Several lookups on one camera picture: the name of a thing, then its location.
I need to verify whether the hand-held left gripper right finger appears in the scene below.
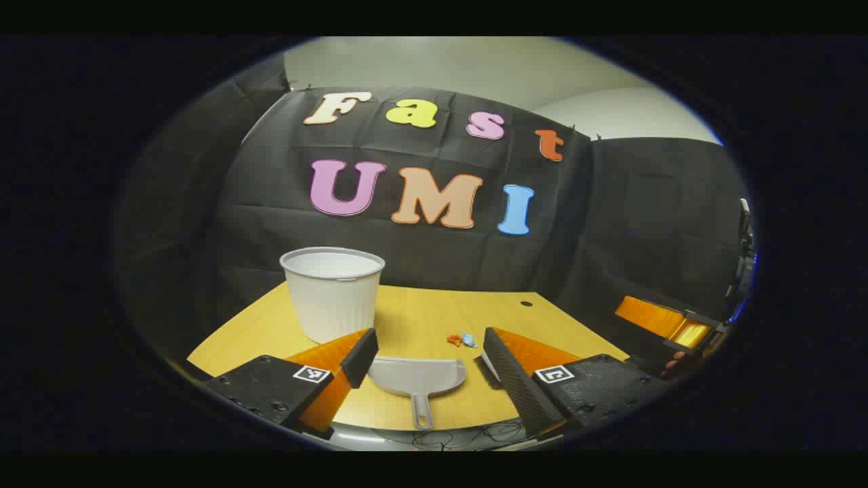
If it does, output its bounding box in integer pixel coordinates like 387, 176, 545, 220
480, 327, 672, 440

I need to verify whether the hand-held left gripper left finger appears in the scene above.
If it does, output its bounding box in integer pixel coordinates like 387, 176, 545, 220
203, 328, 379, 440

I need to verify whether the small grey broom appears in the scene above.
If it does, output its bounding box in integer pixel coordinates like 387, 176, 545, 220
480, 348, 504, 386

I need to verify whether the grey plastic dustpan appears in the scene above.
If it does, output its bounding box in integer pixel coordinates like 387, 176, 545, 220
367, 357, 467, 431

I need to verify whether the white ribbed garbage bin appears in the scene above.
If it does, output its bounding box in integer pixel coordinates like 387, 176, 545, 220
279, 247, 386, 345

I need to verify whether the wooden desktop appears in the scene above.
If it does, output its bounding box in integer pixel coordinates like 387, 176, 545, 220
187, 281, 631, 432

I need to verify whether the dark equipment stand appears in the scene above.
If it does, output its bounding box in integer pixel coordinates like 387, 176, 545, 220
727, 197, 757, 321

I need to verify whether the tangle of cables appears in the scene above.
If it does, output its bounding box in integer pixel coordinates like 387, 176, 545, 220
407, 419, 531, 451

